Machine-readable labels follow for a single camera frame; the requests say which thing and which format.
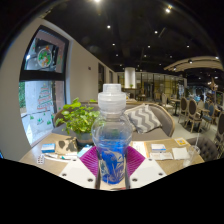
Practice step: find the white printed sheet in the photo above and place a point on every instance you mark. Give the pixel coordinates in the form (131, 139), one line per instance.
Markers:
(161, 156)

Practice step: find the small blue box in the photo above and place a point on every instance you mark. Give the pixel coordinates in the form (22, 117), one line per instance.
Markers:
(48, 148)

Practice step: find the blue and white leaflet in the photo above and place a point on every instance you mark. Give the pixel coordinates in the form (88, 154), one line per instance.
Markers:
(158, 147)

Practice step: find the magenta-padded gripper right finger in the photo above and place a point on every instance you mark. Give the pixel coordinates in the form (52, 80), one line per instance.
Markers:
(136, 161)

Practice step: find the light blue tissue pack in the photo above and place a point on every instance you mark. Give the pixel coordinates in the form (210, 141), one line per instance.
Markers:
(82, 151)

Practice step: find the white napkin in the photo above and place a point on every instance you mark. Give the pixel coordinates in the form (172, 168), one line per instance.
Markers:
(180, 153)

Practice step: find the group of ceiling lights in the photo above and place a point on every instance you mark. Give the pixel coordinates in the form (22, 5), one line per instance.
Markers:
(167, 10)

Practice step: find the clear blue-labelled water bottle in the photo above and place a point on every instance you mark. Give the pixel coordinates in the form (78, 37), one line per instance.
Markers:
(111, 140)

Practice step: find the white printed papers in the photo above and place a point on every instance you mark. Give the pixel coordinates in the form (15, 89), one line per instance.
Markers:
(138, 148)

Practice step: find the potted green plant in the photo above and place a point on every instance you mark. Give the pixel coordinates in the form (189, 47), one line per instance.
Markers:
(78, 118)

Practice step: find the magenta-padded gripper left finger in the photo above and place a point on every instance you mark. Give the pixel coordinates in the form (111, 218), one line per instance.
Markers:
(88, 161)

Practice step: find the yellow card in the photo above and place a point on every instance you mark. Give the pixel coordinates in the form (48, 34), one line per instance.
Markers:
(181, 141)

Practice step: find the blister pack of pills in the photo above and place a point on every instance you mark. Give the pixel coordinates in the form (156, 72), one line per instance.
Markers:
(40, 159)

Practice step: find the grey chevron cushion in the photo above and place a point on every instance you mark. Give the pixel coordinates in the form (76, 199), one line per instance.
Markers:
(143, 118)

